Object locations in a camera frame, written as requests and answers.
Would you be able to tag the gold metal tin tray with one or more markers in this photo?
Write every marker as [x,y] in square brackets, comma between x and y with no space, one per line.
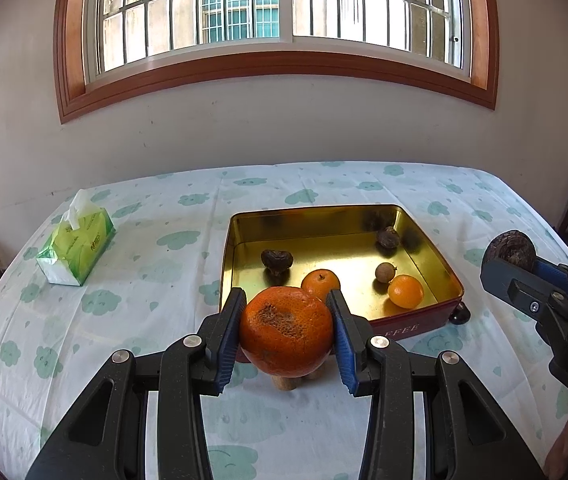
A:
[334,247]

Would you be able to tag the large blemished orange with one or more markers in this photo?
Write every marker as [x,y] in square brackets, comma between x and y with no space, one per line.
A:
[286,332]

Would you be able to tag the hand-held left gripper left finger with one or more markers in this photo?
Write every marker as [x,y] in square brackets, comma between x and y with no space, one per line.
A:
[228,355]

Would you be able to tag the cloud printed tablecloth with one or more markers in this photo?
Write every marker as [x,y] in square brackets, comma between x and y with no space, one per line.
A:
[153,210]

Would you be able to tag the dark purple wrinkled passion fruit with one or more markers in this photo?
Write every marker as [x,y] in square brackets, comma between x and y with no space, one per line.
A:
[276,260]
[514,247]
[388,238]

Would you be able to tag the small black round object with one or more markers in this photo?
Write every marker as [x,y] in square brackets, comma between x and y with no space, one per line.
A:
[460,314]

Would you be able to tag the wooden framed barred window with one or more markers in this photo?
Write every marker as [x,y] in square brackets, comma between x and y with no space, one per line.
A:
[279,62]

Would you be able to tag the green tissue pack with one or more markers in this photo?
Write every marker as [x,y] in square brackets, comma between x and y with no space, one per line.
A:
[81,247]

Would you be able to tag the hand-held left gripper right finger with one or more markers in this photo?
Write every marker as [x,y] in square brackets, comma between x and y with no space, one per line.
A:
[345,355]

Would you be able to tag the small orange tangerine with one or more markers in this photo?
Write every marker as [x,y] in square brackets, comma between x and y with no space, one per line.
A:
[405,291]
[320,281]

